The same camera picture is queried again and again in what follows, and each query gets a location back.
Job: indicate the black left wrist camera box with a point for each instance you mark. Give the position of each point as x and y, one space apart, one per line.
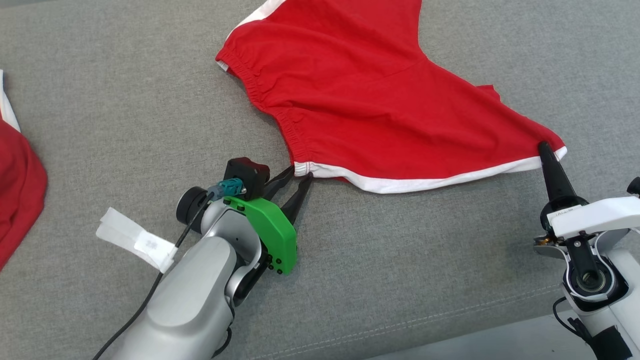
247 172

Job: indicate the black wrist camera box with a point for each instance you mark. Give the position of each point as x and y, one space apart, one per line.
635 186
247 172

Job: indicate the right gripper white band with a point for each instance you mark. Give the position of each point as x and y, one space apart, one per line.
600 217

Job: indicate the red shorts with white trim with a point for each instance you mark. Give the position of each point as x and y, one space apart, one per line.
350 100

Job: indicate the red Bulls jersey white sleeves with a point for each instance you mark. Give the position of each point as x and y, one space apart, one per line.
20 190

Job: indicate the teal left camera connector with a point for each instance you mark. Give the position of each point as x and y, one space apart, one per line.
231 187

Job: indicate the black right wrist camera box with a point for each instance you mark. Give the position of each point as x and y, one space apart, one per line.
635 186

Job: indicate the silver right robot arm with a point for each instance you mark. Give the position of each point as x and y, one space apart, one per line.
625 280

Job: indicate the grey fabric sofa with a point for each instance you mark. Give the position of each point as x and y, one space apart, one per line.
400 250

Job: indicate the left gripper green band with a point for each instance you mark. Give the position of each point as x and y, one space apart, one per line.
275 235

